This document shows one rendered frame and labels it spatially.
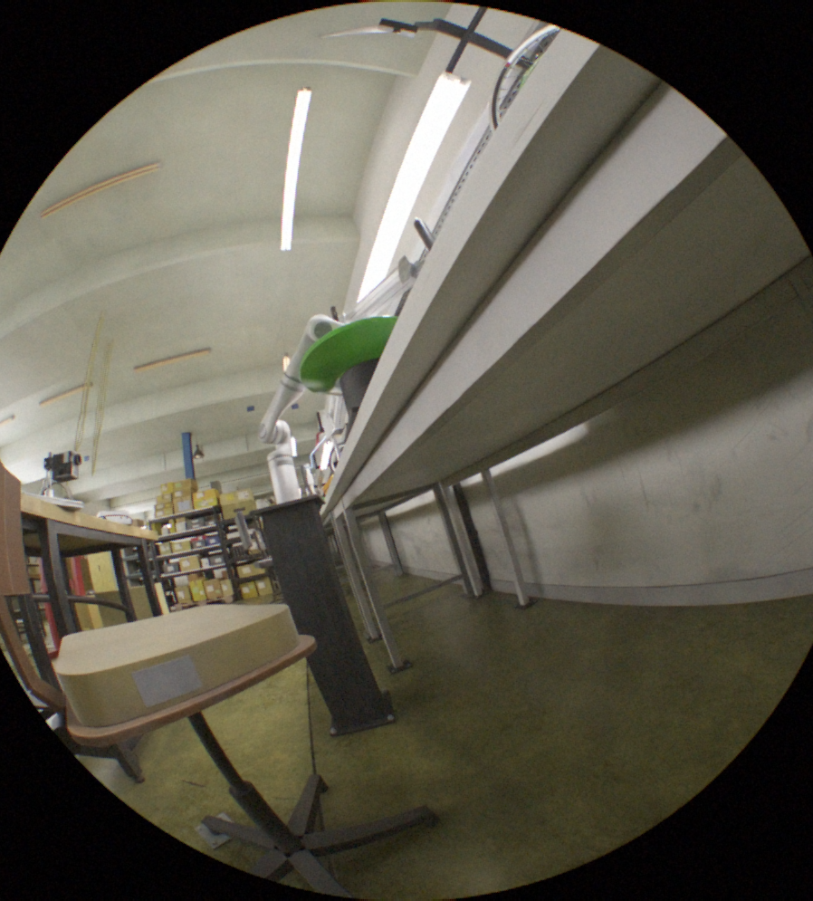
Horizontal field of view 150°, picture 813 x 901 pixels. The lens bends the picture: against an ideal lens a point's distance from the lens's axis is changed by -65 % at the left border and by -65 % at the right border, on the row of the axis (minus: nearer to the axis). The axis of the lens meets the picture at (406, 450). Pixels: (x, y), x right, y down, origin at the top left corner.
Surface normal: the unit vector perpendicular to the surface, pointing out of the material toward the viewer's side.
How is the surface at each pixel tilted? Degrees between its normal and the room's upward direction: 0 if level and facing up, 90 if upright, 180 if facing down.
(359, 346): 159
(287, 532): 90
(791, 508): 90
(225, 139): 180
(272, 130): 180
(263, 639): 90
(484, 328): 90
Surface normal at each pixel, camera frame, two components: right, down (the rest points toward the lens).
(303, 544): 0.15, -0.26
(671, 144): -0.91, 0.20
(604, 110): 0.29, 0.93
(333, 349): 0.08, 0.83
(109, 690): 0.84, -0.35
